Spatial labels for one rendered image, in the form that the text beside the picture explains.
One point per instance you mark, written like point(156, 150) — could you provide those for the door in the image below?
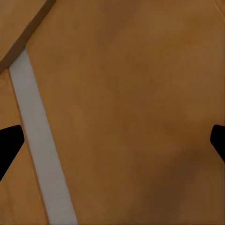
point(117, 100)

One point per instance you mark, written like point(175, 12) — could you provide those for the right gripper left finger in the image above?
point(11, 140)

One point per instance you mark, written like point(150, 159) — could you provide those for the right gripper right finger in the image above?
point(217, 138)

